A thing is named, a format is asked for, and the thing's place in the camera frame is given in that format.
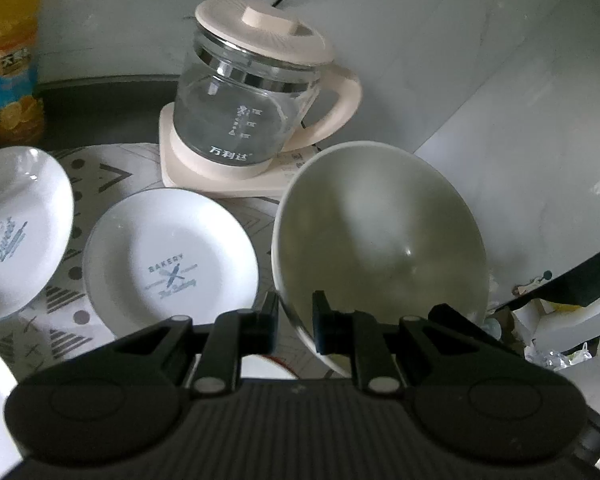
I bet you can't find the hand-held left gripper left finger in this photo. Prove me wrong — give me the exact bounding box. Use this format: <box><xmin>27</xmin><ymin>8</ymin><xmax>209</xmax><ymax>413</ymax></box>
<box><xmin>107</xmin><ymin>291</ymin><xmax>280</xmax><ymax>395</ymax></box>

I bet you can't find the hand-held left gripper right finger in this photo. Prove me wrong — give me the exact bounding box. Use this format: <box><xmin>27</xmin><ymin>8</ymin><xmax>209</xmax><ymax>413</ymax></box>
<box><xmin>312</xmin><ymin>290</ymin><xmax>511</xmax><ymax>395</ymax></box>

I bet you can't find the large plain white bowl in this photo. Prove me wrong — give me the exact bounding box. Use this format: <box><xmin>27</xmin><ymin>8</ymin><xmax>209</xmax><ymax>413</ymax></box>
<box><xmin>271</xmin><ymin>142</ymin><xmax>490</xmax><ymax>378</ymax></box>

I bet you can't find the white plate crossed utensils print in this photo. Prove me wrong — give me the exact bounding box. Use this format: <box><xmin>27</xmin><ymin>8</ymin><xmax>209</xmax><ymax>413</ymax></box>
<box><xmin>82</xmin><ymin>188</ymin><xmax>260</xmax><ymax>339</ymax></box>

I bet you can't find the white plate script print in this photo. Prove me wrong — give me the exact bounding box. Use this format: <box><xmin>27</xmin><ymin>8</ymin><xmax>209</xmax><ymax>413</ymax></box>
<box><xmin>0</xmin><ymin>146</ymin><xmax>75</xmax><ymax>324</ymax></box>

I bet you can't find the patterned white table cloth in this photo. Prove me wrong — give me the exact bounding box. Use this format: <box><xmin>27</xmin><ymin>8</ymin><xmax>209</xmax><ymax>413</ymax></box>
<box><xmin>0</xmin><ymin>142</ymin><xmax>306</xmax><ymax>361</ymax></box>

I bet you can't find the crumpled clear plastic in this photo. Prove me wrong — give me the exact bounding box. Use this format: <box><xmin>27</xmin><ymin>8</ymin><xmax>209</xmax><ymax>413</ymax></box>
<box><xmin>525</xmin><ymin>342</ymin><xmax>595</xmax><ymax>372</ymax></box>

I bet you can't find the black tray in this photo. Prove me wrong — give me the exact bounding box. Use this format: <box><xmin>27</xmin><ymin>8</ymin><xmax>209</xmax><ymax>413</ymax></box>
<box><xmin>32</xmin><ymin>74</ymin><xmax>186</xmax><ymax>153</ymax></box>

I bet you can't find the orange juice bottle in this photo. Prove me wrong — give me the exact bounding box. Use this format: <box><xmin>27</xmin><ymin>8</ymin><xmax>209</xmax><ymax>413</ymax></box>
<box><xmin>0</xmin><ymin>0</ymin><xmax>46</xmax><ymax>146</ymax></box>

